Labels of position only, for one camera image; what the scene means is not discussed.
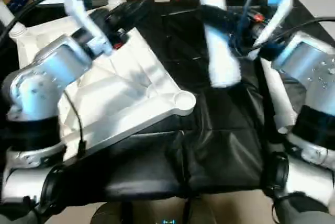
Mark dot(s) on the white plastic table top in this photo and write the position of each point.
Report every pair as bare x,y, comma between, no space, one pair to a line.
117,77

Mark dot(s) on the white flat board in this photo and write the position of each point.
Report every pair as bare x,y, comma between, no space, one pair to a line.
322,17

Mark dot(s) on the black mat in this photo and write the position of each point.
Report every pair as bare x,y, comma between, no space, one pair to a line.
222,143

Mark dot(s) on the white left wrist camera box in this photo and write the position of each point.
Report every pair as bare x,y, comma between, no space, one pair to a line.
81,12

